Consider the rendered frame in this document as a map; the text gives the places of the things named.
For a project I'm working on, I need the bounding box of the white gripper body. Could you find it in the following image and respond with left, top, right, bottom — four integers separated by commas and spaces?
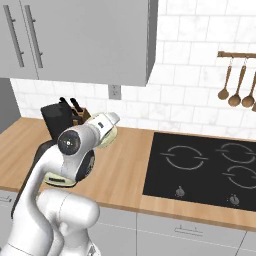
103, 111, 121, 132

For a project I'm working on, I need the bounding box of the wooden knife block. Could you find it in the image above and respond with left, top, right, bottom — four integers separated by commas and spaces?
71, 106, 92, 126

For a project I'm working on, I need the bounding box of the grey wide cupboard door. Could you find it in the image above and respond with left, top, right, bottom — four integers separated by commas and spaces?
19, 0, 150, 88

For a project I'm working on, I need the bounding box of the grey tall cabinet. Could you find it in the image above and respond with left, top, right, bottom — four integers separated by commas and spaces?
0, 77, 22, 135

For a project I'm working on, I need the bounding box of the grey base cupboard door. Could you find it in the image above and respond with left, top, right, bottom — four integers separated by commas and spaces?
87, 206, 138, 256

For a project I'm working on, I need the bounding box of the black hob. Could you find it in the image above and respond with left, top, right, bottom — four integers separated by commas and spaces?
142, 131, 256, 213

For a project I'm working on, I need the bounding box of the grey wide drawer front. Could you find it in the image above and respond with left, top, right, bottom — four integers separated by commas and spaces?
135, 212, 248, 256

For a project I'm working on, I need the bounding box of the grey small drawer front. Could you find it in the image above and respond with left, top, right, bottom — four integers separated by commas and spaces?
0, 189, 22, 234

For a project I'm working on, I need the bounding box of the grey base cupboard front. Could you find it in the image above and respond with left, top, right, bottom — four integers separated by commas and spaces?
237, 229, 256, 256

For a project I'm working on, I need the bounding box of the grey wall socket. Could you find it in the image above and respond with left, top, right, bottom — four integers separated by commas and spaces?
107, 84, 122, 101

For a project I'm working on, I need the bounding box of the grey bar door handle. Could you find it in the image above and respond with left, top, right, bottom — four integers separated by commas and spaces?
3, 4, 26, 68
23, 4, 45, 69

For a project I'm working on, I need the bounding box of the wooden wall rail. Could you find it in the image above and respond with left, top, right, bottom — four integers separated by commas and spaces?
216, 50, 256, 60

